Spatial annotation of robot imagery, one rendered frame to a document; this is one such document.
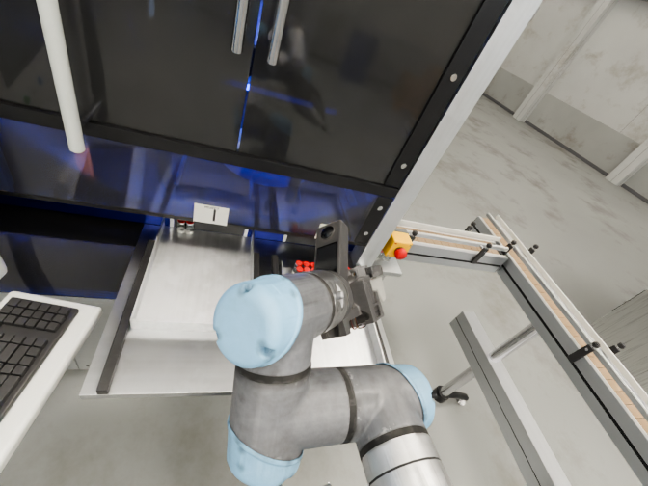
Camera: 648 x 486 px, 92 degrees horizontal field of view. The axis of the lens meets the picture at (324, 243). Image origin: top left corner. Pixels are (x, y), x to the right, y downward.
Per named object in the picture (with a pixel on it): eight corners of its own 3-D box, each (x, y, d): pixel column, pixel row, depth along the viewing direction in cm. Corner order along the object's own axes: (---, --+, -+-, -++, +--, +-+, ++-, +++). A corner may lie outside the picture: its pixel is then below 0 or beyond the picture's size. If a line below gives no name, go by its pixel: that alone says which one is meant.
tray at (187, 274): (163, 226, 93) (163, 217, 91) (252, 237, 101) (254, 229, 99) (130, 329, 69) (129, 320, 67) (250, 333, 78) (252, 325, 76)
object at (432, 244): (359, 257, 118) (376, 227, 108) (350, 229, 129) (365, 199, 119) (496, 275, 140) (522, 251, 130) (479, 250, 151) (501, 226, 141)
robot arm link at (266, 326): (201, 365, 28) (209, 271, 28) (273, 335, 38) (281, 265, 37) (272, 394, 24) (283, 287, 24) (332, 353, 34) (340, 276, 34)
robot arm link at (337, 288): (272, 280, 38) (330, 262, 35) (292, 277, 42) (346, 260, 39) (286, 342, 37) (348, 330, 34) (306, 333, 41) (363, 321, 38)
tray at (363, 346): (278, 267, 96) (281, 259, 94) (355, 276, 105) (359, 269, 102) (283, 379, 72) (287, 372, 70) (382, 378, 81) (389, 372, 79)
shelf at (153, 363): (145, 228, 92) (144, 223, 91) (358, 256, 115) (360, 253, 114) (80, 399, 59) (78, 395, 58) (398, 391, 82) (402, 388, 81)
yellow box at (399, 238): (378, 241, 109) (388, 226, 105) (396, 244, 112) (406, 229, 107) (385, 256, 104) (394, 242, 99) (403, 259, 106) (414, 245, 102)
